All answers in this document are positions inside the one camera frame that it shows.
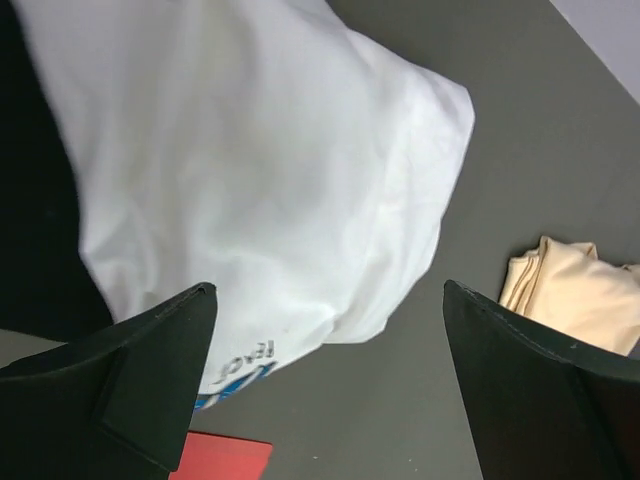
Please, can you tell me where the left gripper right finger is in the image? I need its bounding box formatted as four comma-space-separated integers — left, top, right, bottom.
443, 280, 639, 479

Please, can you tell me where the red binder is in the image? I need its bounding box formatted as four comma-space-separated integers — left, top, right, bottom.
169, 432, 273, 480

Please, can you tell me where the black folded garment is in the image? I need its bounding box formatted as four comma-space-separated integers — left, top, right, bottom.
1, 1, 113, 342

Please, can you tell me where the yellow t shirt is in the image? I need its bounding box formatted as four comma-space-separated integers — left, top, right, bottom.
499, 236, 639, 356

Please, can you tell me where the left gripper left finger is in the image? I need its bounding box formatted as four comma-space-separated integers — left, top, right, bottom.
1, 283, 218, 479

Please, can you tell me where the white folded t shirt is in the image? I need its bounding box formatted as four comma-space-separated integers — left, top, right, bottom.
15, 1, 474, 408

